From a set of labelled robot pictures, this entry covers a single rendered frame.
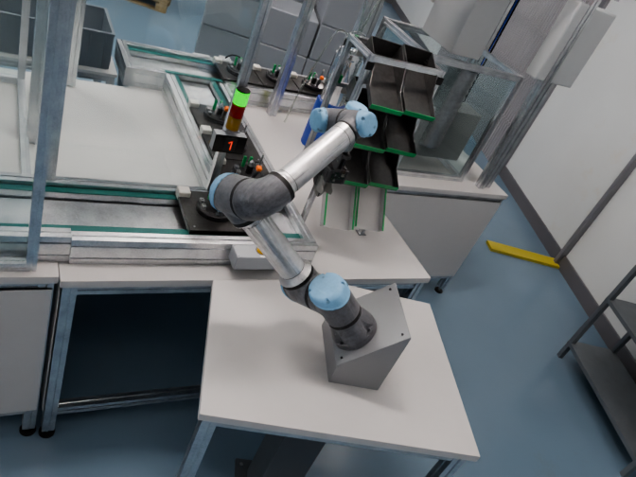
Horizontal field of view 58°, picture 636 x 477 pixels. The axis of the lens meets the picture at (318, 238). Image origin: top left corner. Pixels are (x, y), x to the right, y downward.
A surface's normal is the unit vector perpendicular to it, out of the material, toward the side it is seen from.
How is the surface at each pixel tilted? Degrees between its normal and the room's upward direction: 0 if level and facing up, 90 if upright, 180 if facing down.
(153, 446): 0
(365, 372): 90
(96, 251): 90
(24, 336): 90
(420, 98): 25
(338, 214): 45
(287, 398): 0
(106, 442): 0
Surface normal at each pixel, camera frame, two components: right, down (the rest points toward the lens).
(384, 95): 0.40, -0.42
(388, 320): -0.43, -0.70
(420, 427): 0.35, -0.76
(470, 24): 0.37, 0.64
